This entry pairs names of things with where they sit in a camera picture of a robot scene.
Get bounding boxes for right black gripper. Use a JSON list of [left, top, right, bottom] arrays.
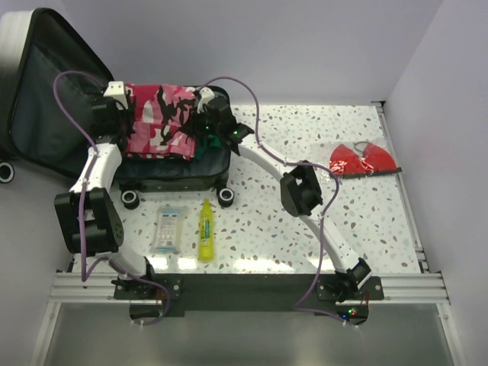
[[181, 104, 223, 140]]

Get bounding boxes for green Guess shirt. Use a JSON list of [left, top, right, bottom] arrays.
[[194, 135, 222, 160]]

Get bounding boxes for pink camouflage pants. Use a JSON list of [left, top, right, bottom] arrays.
[[125, 83, 197, 161]]

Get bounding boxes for red item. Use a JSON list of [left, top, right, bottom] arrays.
[[310, 140, 403, 179]]

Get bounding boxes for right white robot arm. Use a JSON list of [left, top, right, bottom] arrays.
[[184, 96, 372, 302]]

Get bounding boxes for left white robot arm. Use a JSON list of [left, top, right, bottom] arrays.
[[54, 95, 160, 299]]

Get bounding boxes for black open suitcase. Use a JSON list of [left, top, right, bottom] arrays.
[[1, 8, 230, 191]]

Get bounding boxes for clear packet of wipes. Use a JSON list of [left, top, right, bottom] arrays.
[[152, 206, 188, 252]]

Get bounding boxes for yellow plastic bottle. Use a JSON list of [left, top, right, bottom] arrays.
[[198, 198, 214, 262]]

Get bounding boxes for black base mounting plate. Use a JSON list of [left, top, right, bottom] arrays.
[[112, 274, 384, 325]]

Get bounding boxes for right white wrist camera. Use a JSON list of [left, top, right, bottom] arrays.
[[197, 87, 215, 104]]

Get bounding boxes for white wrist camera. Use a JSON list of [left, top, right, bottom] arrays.
[[197, 87, 215, 104], [103, 81, 127, 107]]

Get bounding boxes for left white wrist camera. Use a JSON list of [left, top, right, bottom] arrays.
[[103, 81, 127, 107]]

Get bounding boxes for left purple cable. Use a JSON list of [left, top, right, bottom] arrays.
[[52, 71, 171, 327]]

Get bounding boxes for aluminium frame rail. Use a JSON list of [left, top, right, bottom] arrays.
[[29, 247, 119, 366]]

